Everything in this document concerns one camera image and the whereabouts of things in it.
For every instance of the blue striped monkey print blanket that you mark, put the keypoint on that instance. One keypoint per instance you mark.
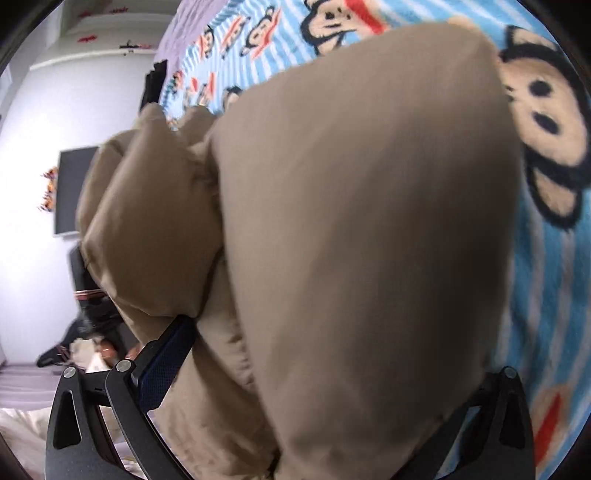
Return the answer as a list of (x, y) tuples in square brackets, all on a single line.
[(554, 300)]

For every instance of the orange wall decoration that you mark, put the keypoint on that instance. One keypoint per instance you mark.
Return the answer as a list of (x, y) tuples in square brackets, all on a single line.
[(47, 189)]

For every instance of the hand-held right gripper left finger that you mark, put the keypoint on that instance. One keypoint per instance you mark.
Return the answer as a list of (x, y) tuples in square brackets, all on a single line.
[(161, 364)]

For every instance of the tan puffer jacket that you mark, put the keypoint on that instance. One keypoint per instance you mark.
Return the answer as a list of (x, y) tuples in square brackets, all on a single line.
[(346, 230)]

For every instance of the purple bedspread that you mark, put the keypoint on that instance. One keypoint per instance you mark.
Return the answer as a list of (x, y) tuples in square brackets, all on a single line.
[(184, 27)]

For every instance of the red wall decoration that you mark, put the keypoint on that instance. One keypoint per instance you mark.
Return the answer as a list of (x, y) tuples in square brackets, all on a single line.
[(88, 39)]

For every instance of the black folded garment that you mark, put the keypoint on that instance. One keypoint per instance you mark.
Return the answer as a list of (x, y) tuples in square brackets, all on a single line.
[(153, 87)]

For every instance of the black wall television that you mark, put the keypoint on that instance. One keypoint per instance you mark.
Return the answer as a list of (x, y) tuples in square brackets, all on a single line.
[(74, 189)]

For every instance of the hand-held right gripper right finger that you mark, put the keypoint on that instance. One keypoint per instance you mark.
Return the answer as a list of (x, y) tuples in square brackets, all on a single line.
[(496, 392)]

